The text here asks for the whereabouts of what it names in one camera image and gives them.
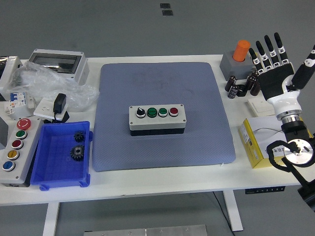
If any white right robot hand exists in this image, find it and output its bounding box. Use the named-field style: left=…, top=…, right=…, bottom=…
left=248, top=32, right=315, bottom=116

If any grey four-button control box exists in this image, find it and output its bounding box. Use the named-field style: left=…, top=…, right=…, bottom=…
left=128, top=103, right=187, bottom=136

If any grey five-button control box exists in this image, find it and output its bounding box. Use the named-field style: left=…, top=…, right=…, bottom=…
left=0, top=118, right=42, bottom=188

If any grey block holder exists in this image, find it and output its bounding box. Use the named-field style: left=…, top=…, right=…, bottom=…
left=219, top=50, right=255, bottom=81

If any orange cylinder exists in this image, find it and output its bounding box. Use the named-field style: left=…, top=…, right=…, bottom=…
left=233, top=39, right=251, bottom=62

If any yellow and white cardboard box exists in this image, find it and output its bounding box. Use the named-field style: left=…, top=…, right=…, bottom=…
left=238, top=117, right=296, bottom=170

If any black table control panel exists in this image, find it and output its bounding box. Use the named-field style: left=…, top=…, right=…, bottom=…
left=245, top=186, right=286, bottom=195

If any white table leg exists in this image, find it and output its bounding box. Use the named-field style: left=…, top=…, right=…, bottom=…
left=42, top=202, right=61, bottom=236
left=222, top=190, right=244, bottom=232

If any blue-grey padded mat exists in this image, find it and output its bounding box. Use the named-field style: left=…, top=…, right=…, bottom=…
left=92, top=61, right=236, bottom=172

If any grey metal plate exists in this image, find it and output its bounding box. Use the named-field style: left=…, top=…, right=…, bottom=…
left=83, top=224, right=209, bottom=236

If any small black gear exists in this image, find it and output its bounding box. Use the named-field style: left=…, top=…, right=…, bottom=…
left=73, top=131, right=86, bottom=143

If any large black gear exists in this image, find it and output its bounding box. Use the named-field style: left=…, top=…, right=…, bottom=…
left=70, top=145, right=86, bottom=162

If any black power adapter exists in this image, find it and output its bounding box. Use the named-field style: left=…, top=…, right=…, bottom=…
left=43, top=92, right=70, bottom=124

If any clear plastic bag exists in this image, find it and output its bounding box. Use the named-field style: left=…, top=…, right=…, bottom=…
left=4, top=60, right=100, bottom=109

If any blue plastic bin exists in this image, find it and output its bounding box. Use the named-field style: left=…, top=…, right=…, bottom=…
left=30, top=120, right=94, bottom=191

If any white circuit breaker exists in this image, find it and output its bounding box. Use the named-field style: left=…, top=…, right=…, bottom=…
left=9, top=91, right=28, bottom=109

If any white rectangular box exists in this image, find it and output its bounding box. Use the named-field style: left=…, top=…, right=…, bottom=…
left=0, top=56, right=23, bottom=99

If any white device with orange print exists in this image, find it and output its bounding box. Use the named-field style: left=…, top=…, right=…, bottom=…
left=3, top=101, right=17, bottom=116

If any white wall switch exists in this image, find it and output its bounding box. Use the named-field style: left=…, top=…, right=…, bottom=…
left=247, top=97, right=277, bottom=117

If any black ring core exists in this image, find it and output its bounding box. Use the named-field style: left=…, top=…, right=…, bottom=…
left=236, top=84, right=248, bottom=97

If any black cable under table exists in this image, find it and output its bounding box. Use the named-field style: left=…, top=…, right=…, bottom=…
left=213, top=191, right=234, bottom=234

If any grey enclosure with clear cover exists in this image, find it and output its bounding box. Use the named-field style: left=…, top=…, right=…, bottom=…
left=28, top=48, right=90, bottom=86

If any white wall socket plate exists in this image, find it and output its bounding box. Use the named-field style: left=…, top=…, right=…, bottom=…
left=33, top=97, right=70, bottom=118

